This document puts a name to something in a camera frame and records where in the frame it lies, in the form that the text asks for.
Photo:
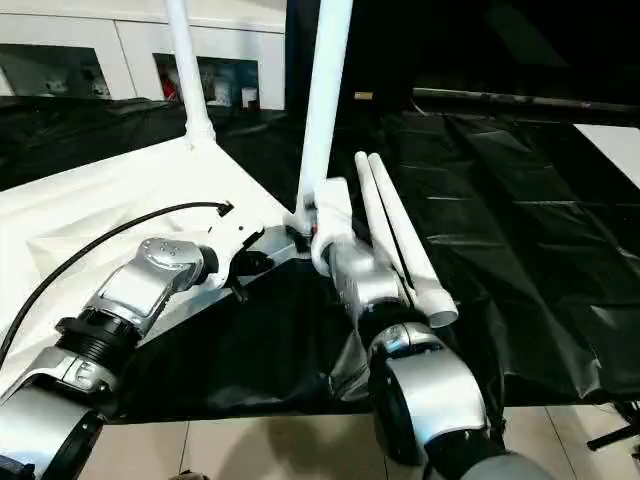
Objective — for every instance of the white plastic table top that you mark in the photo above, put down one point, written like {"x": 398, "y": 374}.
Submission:
{"x": 125, "y": 190}

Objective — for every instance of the black stand leg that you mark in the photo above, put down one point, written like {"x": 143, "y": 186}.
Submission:
{"x": 615, "y": 430}

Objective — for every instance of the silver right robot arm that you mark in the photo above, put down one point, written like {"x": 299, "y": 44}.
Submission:
{"x": 425, "y": 380}

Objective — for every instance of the black case with yellow label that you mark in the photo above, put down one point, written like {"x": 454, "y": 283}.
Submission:
{"x": 380, "y": 50}

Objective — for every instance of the black table mat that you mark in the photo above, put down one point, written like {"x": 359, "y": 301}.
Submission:
{"x": 500, "y": 250}

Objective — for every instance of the white plastic table leg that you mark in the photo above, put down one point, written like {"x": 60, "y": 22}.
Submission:
{"x": 192, "y": 75}
{"x": 320, "y": 100}
{"x": 400, "y": 210}
{"x": 375, "y": 210}

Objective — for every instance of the grey metal bar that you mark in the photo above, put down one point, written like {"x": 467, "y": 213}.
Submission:
{"x": 500, "y": 97}

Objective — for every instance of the white flat board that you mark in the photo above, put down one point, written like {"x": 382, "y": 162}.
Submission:
{"x": 615, "y": 150}

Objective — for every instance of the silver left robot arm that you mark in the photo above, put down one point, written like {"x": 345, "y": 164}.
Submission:
{"x": 125, "y": 300}

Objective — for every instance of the white sideboard cabinet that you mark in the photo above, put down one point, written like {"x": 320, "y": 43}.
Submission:
{"x": 125, "y": 35}

